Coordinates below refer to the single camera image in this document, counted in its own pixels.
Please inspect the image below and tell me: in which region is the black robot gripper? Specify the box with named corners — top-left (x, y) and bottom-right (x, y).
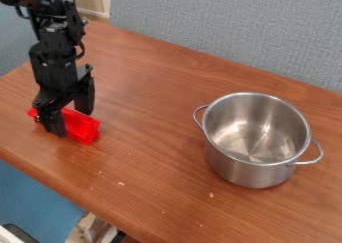
top-left (29, 42), bottom-right (95, 137)

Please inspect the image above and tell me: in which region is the red plastic block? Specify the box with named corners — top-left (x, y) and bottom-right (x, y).
top-left (25, 106), bottom-right (101, 146)

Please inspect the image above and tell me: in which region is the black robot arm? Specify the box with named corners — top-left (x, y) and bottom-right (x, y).
top-left (0, 0), bottom-right (95, 137)

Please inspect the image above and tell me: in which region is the black and white floor object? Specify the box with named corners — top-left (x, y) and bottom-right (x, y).
top-left (0, 224), bottom-right (39, 243)

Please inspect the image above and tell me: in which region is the stainless steel pot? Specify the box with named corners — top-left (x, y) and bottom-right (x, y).
top-left (192, 92), bottom-right (322, 189)

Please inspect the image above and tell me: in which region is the beige wooden shelf unit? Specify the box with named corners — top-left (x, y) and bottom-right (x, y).
top-left (76, 0), bottom-right (111, 22)

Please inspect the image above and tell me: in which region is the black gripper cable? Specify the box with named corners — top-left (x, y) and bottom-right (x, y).
top-left (72, 40), bottom-right (87, 62)

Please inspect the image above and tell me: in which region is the wooden table leg frame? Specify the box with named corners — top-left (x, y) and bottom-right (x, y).
top-left (65, 213), bottom-right (117, 243)

